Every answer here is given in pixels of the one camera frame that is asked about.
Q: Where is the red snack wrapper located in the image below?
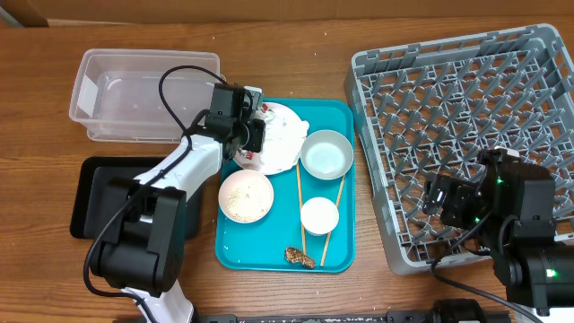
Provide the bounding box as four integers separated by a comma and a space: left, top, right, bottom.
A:
239, 103, 272, 161

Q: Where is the white napkin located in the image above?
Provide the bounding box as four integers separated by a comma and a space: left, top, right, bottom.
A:
262, 106, 310, 174

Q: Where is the small white plate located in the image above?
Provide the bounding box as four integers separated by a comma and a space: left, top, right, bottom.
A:
218, 170, 274, 223

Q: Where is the small white cup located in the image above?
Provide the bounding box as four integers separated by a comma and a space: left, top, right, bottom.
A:
300, 197, 339, 236

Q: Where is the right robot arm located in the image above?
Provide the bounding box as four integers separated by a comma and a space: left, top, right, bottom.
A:
422, 146, 573, 322

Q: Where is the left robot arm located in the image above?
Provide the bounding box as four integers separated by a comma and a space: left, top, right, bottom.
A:
83, 83, 265, 322

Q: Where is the grey dishwasher rack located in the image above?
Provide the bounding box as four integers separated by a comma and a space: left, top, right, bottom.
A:
344, 24, 573, 275

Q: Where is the large white plate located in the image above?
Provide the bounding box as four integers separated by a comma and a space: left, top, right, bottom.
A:
232, 101, 310, 176

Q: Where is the left wooden chopstick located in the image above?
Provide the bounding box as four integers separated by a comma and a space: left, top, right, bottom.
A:
296, 161, 307, 255

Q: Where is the wooden chopstick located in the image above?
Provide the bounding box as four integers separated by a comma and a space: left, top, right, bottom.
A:
296, 161, 307, 255
320, 175, 346, 266

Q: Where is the clear plastic bin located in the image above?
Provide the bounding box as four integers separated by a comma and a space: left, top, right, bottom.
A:
69, 48, 221, 144

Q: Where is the grey bowl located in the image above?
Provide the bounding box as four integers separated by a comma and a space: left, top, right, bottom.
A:
300, 130, 354, 180

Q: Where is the teal serving tray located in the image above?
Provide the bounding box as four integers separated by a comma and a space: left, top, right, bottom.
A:
214, 97, 356, 274

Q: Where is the right wooden chopstick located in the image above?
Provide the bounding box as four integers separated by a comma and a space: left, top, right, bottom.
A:
320, 175, 346, 266

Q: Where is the brown food scrap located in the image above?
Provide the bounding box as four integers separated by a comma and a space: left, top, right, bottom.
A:
284, 247, 316, 269

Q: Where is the black plastic tray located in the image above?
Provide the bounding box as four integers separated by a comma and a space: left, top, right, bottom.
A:
70, 156, 202, 242

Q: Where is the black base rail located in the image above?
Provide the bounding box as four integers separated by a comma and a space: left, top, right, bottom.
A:
192, 298, 512, 323

